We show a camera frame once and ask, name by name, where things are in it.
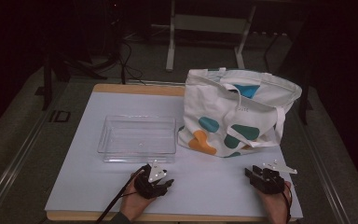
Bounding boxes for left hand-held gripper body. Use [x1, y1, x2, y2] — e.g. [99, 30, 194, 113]
[133, 160, 169, 200]

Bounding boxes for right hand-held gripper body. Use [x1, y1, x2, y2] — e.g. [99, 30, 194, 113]
[251, 160, 298, 195]

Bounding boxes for clear plastic container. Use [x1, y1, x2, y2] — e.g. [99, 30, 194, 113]
[97, 115, 177, 163]

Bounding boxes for white patterned tote bag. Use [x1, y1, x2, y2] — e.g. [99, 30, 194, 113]
[177, 67, 303, 159]

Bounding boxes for person's left hand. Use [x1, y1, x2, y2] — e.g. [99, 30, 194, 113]
[119, 180, 158, 221]

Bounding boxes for person's right hand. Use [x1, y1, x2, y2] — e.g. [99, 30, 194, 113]
[255, 181, 293, 224]

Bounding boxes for white table mat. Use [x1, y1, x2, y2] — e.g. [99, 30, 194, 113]
[45, 91, 304, 218]

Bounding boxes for black tripod stand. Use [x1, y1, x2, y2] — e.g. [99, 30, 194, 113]
[41, 0, 108, 111]

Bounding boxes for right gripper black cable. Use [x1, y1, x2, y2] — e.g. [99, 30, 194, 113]
[281, 181, 294, 224]

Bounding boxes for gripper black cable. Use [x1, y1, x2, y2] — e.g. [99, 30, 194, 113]
[95, 166, 146, 224]
[281, 181, 294, 224]

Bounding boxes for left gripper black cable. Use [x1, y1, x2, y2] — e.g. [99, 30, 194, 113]
[95, 166, 146, 224]

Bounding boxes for metal floor rail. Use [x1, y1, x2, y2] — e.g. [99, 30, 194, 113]
[0, 90, 63, 224]
[292, 92, 352, 224]

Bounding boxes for black floor cables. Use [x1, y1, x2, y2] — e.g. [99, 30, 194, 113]
[117, 40, 146, 86]

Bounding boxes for small black floor bracket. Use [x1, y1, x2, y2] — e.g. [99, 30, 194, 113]
[48, 109, 72, 123]

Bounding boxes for white metal desk frame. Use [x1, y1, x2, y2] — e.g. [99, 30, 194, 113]
[165, 0, 257, 73]

